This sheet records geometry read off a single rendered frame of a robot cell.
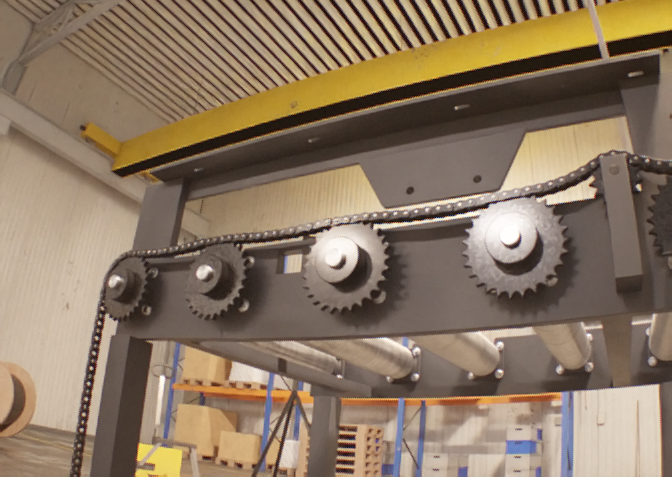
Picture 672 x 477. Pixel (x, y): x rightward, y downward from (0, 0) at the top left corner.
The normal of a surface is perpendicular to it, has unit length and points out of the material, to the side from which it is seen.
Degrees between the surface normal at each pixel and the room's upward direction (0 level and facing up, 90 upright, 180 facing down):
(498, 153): 90
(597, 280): 90
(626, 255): 90
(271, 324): 90
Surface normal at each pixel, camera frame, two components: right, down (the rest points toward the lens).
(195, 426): -0.50, -0.39
